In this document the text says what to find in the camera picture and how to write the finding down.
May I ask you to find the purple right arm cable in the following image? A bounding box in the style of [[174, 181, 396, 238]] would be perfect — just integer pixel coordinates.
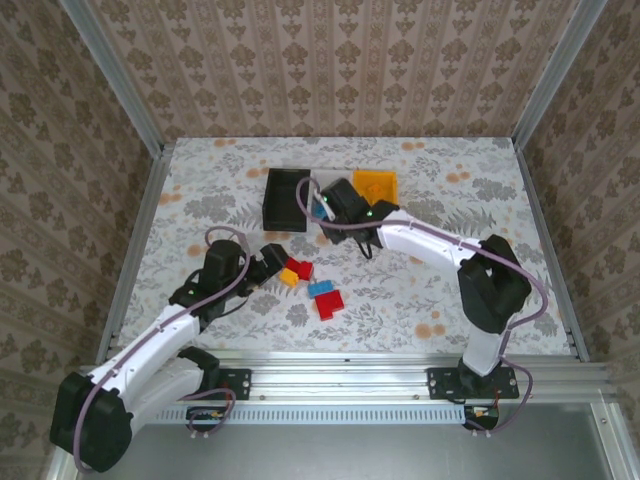
[[295, 177, 549, 434]]

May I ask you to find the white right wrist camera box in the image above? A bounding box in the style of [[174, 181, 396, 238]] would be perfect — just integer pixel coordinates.
[[313, 188, 337, 222]]

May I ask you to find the yellow plastic container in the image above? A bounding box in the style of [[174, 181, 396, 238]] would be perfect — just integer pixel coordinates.
[[352, 169, 401, 207]]

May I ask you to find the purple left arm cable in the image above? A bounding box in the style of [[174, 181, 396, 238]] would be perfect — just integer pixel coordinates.
[[72, 225, 251, 474]]

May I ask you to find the aluminium table side rail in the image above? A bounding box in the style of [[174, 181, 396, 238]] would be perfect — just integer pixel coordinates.
[[96, 144, 175, 362], [514, 144, 592, 362]]

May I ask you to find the aluminium frame post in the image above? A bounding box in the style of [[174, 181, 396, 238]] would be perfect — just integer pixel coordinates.
[[58, 0, 165, 154], [513, 0, 610, 150]]

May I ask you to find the black plastic container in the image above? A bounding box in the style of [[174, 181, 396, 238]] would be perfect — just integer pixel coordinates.
[[262, 167, 312, 233]]

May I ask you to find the white plastic container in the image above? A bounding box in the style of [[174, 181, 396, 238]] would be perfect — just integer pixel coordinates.
[[307, 167, 354, 235]]

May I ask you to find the grey metal shelf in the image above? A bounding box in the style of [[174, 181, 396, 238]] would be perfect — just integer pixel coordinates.
[[47, 403, 640, 480]]

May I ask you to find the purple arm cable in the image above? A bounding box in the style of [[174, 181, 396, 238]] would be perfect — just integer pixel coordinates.
[[295, 177, 549, 434], [72, 225, 251, 474]]

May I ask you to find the aluminium mounting rail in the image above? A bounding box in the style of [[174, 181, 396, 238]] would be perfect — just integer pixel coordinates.
[[79, 349, 617, 407]]

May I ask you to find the floral print tablecloth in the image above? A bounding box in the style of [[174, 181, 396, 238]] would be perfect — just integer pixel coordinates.
[[117, 135, 574, 354]]

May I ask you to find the white slotted cable duct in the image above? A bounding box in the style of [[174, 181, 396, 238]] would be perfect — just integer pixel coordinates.
[[158, 403, 469, 427]]

